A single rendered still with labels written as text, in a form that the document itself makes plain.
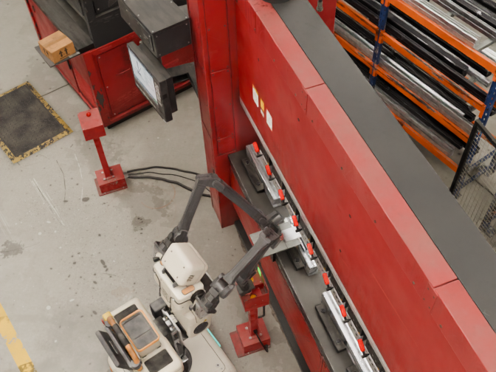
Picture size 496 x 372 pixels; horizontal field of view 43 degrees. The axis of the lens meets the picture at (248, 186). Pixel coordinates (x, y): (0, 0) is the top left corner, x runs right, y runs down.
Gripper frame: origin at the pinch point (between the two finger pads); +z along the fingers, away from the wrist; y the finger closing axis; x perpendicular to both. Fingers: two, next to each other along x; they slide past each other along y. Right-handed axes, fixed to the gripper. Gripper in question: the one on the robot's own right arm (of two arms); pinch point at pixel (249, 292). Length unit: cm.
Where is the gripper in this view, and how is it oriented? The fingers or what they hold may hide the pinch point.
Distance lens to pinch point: 389.1
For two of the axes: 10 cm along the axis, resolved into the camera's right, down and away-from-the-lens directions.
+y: 9.1, -4.2, -0.2
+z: 2.7, 5.3, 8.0
